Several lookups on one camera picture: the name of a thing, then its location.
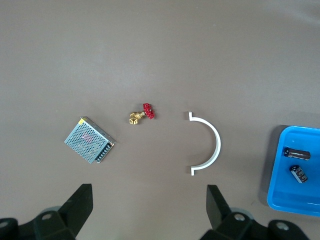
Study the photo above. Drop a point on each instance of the small black terminal block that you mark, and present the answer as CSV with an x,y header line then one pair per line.
x,y
298,174

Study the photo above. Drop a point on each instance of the white curved plastic bracket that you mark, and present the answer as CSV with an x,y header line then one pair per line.
x,y
218,147

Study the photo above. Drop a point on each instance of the metal mesh power supply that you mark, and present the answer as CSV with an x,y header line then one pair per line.
x,y
88,140

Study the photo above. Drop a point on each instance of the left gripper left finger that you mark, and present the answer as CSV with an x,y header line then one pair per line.
x,y
67,220

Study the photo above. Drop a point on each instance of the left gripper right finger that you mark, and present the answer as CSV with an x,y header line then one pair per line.
x,y
225,225

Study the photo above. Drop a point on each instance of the blue plastic tray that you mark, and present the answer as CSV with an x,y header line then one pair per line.
x,y
287,195

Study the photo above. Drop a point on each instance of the dark electrolytic capacitor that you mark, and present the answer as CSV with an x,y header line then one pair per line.
x,y
297,154

